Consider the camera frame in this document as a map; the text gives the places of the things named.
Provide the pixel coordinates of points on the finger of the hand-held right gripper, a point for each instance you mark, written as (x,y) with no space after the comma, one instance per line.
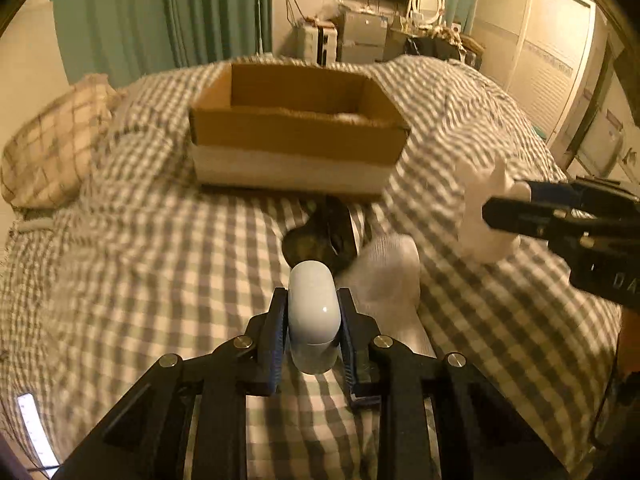
(530,221)
(547,191)

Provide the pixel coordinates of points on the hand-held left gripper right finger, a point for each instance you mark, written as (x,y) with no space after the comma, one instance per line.
(350,355)

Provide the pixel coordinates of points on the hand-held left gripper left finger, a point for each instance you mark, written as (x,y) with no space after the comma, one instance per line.
(276,355)

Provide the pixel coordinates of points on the white sock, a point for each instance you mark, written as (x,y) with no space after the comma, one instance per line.
(387,285)
(487,210)

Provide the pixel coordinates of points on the white earbuds case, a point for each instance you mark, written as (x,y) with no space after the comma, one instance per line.
(311,316)

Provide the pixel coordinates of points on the cardboard box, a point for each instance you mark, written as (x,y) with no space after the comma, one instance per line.
(295,125)

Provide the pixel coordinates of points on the dark sock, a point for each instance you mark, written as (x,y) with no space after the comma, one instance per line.
(320,237)

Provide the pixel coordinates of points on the white wardrobe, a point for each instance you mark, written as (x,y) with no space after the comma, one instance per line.
(535,55)

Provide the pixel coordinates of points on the grey checked blanket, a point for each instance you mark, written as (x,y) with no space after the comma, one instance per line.
(150,270)

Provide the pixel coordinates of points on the white oval mirror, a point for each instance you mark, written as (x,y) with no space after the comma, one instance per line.
(426,1)

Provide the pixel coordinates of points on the cluttered dresser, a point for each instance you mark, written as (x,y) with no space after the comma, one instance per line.
(370,35)

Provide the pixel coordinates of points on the beige checked pillow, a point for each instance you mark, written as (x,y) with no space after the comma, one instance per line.
(55,145)

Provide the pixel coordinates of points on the green curtain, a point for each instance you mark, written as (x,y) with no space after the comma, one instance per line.
(165,10)

